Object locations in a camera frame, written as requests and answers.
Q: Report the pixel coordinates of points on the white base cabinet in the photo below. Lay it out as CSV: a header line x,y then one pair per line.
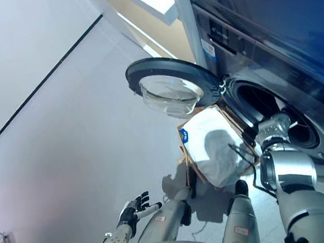
x,y
141,33

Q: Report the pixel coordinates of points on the wicker basket with white liner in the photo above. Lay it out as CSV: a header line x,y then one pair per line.
x,y
210,139

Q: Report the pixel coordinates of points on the silver right robot leg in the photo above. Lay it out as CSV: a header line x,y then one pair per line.
x,y
240,220

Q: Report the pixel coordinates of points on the dark grey washing machine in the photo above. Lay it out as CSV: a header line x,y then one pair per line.
x,y
292,90

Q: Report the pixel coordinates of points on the round glass washer door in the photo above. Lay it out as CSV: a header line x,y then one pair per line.
x,y
171,68

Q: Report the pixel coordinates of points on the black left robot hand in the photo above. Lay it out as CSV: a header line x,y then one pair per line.
x,y
131,213

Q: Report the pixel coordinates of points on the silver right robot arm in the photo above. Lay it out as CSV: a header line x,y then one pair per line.
x,y
295,177

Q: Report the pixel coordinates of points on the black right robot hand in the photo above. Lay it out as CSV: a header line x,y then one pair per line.
x,y
281,106

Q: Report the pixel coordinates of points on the white counter top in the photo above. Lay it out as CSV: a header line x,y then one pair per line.
x,y
152,0

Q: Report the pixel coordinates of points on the blue and white side sticker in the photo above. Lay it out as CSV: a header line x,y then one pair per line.
x,y
209,51

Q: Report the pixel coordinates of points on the dark grey stacked dryer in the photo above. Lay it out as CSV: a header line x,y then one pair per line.
x,y
277,7

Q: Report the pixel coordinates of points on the blue basket label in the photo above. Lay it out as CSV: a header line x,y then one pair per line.
x,y
185,136

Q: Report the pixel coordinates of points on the white upright side panel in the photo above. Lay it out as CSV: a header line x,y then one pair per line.
x,y
192,28

